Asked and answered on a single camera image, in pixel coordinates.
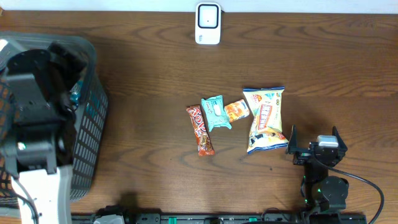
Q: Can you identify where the mint green wipes pack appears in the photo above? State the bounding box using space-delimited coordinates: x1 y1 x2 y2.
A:
201 95 232 132

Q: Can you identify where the teal mouthwash bottle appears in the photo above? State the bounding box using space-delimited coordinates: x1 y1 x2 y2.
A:
70 80 83 108

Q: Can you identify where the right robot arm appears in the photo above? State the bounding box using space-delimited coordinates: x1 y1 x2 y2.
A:
285 126 349 213

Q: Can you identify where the yellow snack bag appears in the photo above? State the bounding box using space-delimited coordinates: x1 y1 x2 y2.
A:
243 86 289 154

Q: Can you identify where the black aluminium rail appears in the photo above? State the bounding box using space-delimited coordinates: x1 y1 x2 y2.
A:
72 206 367 224

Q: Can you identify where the small orange tissue pack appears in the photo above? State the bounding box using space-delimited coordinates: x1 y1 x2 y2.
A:
224 99 250 123

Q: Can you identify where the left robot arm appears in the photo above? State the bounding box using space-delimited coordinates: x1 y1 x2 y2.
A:
1 42 86 223

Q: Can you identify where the red chocolate bar wrapper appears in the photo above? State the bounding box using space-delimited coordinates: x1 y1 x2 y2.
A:
187 105 215 156

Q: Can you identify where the white barcode scanner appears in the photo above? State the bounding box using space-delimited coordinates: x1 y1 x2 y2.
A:
195 2 221 45

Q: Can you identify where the grey plastic shopping basket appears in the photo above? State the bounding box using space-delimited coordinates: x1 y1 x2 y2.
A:
1 31 108 202

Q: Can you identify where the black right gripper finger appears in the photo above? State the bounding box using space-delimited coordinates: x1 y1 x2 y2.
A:
285 125 298 154
332 126 348 152

